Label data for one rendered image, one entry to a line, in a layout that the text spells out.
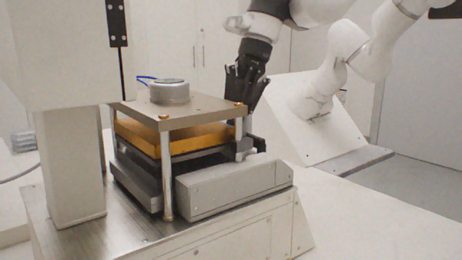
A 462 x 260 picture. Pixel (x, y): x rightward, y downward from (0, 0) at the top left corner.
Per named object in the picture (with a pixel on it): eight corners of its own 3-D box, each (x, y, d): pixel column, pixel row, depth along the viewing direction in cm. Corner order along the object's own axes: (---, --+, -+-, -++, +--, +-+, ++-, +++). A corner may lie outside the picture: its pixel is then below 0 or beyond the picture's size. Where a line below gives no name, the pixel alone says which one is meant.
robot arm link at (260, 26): (291, 24, 77) (284, 48, 78) (255, 25, 87) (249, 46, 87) (250, 2, 70) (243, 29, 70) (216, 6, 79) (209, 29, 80)
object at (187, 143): (155, 167, 58) (151, 113, 55) (112, 136, 75) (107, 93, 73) (235, 147, 68) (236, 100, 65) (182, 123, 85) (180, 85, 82)
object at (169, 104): (122, 185, 52) (113, 100, 48) (71, 135, 76) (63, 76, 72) (247, 152, 66) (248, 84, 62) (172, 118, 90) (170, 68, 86)
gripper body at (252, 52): (255, 35, 73) (242, 78, 74) (281, 48, 78) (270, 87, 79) (233, 35, 79) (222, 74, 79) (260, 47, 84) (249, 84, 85)
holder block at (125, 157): (157, 193, 60) (157, 179, 59) (118, 159, 75) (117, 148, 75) (233, 170, 69) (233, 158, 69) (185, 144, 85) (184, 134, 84)
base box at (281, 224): (70, 387, 51) (55, 284, 46) (32, 253, 80) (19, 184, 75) (316, 247, 81) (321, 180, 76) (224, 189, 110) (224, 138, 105)
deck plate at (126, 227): (53, 288, 45) (52, 282, 45) (19, 190, 72) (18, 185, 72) (298, 190, 71) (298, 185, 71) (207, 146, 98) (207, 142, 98)
